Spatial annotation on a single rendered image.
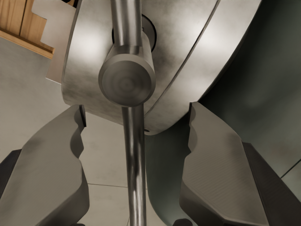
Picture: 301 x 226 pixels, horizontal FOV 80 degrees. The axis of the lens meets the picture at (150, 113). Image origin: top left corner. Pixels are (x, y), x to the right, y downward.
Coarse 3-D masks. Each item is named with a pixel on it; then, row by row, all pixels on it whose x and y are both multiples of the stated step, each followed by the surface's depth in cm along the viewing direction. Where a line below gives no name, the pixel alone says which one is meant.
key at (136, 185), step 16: (112, 0) 7; (128, 0) 7; (112, 16) 7; (128, 16) 7; (128, 32) 7; (128, 112) 9; (128, 128) 10; (128, 144) 11; (144, 144) 11; (128, 160) 11; (144, 160) 11; (128, 176) 11; (144, 176) 12; (128, 192) 12; (144, 192) 12; (144, 208) 12; (144, 224) 13
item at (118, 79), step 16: (112, 48) 8; (128, 48) 7; (144, 48) 8; (112, 64) 6; (128, 64) 6; (144, 64) 6; (112, 80) 7; (128, 80) 7; (144, 80) 7; (112, 96) 7; (128, 96) 7; (144, 96) 7
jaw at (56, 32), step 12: (36, 0) 23; (48, 0) 23; (60, 0) 23; (36, 12) 23; (48, 12) 24; (60, 12) 24; (72, 12) 24; (48, 24) 24; (60, 24) 24; (48, 36) 24; (60, 36) 25; (60, 48) 25; (60, 60) 26; (48, 72) 26; (60, 72) 26
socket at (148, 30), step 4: (144, 16) 13; (144, 20) 13; (148, 20) 13; (144, 24) 14; (148, 24) 14; (152, 24) 14; (144, 28) 14; (148, 28) 14; (152, 28) 14; (144, 32) 14; (148, 32) 14; (152, 32) 14; (148, 36) 14; (152, 36) 14; (152, 40) 14; (152, 44) 14; (152, 48) 15
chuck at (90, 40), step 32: (96, 0) 12; (160, 0) 13; (192, 0) 13; (96, 32) 14; (160, 32) 14; (192, 32) 14; (64, 64) 16; (96, 64) 15; (160, 64) 15; (64, 96) 20; (96, 96) 18; (160, 96) 17
